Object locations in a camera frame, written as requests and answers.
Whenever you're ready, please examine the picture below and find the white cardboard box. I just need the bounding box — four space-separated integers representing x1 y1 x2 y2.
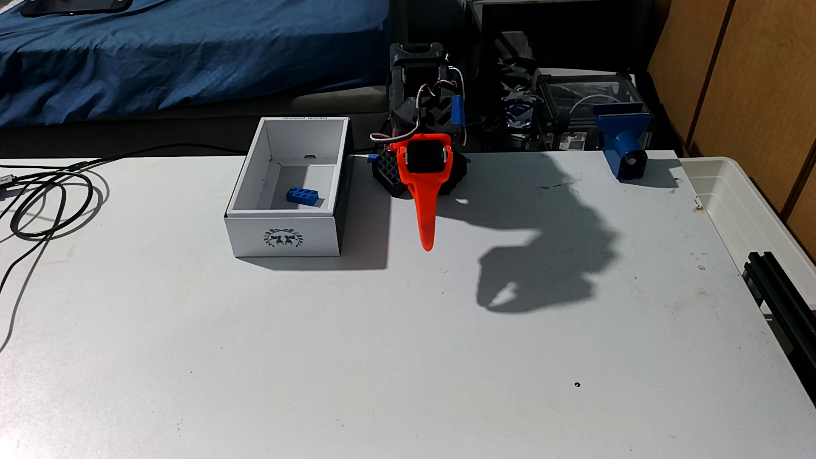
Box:
224 116 351 258

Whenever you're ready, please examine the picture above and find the blue bed cover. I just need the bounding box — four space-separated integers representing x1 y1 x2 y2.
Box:
0 0 391 128

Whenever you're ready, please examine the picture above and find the white plastic bin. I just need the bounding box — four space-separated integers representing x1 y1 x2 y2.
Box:
681 156 816 307

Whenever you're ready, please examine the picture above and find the brown wooden cabinet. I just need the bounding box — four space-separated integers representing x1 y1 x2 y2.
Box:
647 0 816 256

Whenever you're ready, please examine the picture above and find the black flat device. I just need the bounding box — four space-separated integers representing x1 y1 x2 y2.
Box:
19 0 133 17

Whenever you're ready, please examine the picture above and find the clear enclosure with black frame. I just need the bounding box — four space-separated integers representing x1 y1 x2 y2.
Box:
532 69 651 152

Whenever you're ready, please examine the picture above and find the blue printed camera mount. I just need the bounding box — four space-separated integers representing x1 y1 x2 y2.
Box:
593 104 652 181

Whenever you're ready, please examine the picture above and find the dark bed frame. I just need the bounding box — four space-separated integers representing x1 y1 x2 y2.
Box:
0 86 390 159

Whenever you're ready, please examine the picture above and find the black aluminium rail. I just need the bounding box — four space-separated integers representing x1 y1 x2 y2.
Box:
742 252 816 405

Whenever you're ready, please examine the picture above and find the thick black cable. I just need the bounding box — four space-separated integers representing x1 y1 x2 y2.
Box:
0 143 249 242

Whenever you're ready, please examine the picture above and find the thin black cable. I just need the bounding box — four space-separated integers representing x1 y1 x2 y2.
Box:
0 167 111 353

